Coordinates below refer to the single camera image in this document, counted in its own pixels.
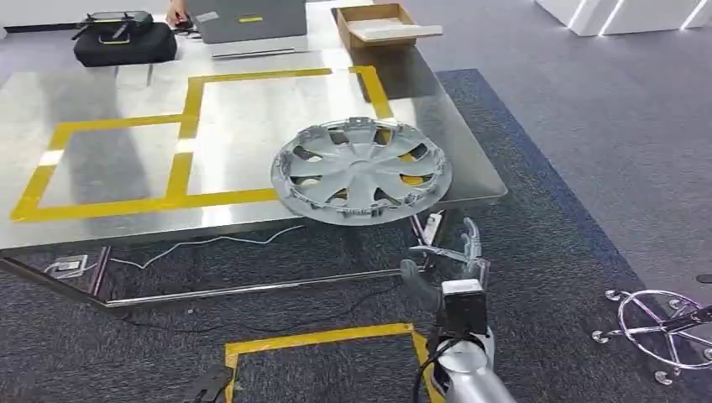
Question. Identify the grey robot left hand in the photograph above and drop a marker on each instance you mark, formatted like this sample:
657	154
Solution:
210	386

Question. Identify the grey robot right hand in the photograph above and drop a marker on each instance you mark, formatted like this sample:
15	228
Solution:
475	270

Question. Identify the grey wheel hubcap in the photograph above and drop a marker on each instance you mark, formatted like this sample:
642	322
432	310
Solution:
361	167

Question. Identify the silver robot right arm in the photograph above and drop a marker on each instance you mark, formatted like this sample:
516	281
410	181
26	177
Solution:
473	378

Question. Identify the white power strip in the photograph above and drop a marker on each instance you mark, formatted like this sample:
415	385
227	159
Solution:
433	228

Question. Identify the floor socket box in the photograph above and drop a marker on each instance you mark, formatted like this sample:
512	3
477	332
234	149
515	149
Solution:
67	267

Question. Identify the chrome stool base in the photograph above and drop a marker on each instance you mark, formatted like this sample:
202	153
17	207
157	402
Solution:
662	328

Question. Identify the steel table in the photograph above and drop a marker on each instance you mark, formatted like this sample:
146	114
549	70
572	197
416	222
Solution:
111	167

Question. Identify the white flat board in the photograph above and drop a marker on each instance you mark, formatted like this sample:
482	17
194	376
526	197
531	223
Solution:
400	30

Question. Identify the small yellow tape rectangle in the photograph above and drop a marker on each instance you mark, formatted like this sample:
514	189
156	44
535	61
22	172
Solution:
33	194

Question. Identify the cardboard box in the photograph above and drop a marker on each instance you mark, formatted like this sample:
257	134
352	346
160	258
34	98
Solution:
345	33

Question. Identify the large yellow tape rectangle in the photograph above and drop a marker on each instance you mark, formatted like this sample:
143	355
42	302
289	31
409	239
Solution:
192	100

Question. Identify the white angular platform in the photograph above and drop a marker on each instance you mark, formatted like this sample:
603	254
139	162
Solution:
623	14

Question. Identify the black bag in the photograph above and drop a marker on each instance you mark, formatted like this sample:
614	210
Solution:
128	50

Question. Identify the person's hand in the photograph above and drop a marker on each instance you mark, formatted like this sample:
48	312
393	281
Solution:
178	14

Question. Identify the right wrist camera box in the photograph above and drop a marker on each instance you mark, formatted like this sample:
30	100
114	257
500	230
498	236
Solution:
464	308

